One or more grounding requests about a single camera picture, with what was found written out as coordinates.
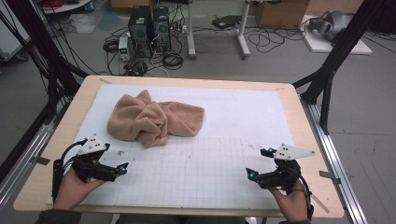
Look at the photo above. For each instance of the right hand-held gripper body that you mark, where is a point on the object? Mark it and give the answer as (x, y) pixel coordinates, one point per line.
(281, 179)

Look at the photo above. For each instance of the black tape piece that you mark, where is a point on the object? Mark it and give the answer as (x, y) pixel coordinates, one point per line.
(41, 160)

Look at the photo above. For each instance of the black flat device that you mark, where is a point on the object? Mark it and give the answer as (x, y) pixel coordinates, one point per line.
(225, 21)

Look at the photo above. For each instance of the grey rounded device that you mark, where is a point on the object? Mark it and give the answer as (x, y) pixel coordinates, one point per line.
(336, 21)

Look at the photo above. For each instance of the black metal frame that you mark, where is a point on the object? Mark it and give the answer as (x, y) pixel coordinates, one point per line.
(34, 34)
(342, 46)

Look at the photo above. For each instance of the large black computer tower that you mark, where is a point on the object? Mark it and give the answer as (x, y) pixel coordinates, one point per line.
(140, 29)

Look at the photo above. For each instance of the person's right hand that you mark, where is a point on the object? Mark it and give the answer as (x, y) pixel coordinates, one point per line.
(292, 202)

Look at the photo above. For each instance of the clear plastic bag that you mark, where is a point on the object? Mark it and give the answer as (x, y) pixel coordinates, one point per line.
(82, 24)

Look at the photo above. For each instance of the white grid mat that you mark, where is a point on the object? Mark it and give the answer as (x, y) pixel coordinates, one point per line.
(264, 109)

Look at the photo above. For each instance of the brown cardboard box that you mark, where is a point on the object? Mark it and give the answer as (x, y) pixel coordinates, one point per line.
(280, 14)

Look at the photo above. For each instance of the slim black computer tower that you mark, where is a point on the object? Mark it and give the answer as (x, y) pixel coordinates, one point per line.
(162, 29)

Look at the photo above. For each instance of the beige towel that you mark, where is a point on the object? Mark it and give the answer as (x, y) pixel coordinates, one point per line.
(149, 119)

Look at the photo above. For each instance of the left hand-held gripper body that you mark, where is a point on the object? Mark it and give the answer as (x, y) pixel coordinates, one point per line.
(93, 169)

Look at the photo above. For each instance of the white floor board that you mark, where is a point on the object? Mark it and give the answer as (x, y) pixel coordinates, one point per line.
(317, 46)

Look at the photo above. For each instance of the white round table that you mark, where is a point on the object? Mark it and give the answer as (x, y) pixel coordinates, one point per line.
(67, 6)

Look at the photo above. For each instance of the person's left hand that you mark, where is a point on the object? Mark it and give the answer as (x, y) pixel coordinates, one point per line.
(73, 191)

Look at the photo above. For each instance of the white desk frame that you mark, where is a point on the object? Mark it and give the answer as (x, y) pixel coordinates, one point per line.
(191, 37)

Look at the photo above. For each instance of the white power supply unit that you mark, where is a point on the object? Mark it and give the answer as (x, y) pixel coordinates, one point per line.
(124, 48)

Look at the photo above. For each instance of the aluminium rail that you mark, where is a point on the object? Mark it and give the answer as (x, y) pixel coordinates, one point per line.
(330, 155)
(31, 146)

